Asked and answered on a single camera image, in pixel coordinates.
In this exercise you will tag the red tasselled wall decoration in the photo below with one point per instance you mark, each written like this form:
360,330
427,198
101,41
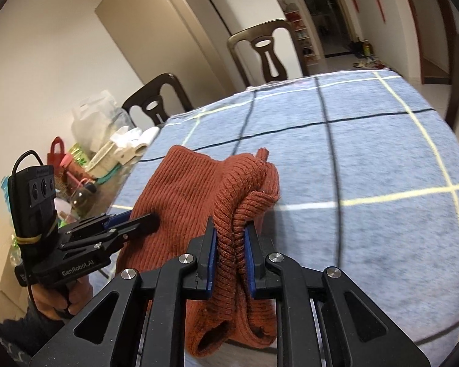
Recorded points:
378,5

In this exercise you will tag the beige door panel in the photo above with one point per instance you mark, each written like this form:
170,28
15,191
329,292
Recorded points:
157,26

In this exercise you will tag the shoe rack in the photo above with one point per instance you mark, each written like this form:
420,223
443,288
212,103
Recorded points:
300,34

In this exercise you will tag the yellow bottle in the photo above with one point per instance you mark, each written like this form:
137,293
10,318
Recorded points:
367,47

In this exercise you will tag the white plastic appliance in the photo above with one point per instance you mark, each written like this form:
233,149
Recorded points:
134,141

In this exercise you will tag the red gift bag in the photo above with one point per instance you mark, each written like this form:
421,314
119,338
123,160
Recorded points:
55,158

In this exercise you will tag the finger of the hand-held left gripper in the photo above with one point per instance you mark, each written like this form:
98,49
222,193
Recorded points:
141,225
120,218

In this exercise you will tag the blue checked blanket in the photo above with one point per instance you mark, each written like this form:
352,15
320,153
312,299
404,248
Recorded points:
386,153

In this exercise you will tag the person's patterned dark clothing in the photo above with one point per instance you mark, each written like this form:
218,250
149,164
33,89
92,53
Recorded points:
0,348

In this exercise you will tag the brown wooden chair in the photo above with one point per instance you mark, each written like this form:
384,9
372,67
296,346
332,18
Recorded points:
244,34

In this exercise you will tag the rust red knit sweater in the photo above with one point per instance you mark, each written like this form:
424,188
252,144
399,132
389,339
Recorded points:
183,198

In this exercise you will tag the person's left hand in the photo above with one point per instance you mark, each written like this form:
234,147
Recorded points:
82,298

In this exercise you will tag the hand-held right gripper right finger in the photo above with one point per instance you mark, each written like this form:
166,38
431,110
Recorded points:
249,275

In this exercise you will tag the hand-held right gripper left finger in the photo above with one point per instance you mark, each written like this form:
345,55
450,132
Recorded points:
212,267

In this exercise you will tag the cream flat box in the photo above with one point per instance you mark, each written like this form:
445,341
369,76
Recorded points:
103,160

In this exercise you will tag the white plastic bag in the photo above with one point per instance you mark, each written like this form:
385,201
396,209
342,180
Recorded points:
95,118

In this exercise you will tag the blue plastic bag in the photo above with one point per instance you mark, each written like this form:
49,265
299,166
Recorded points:
4,195

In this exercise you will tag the glass bottle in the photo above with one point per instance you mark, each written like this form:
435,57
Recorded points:
80,198

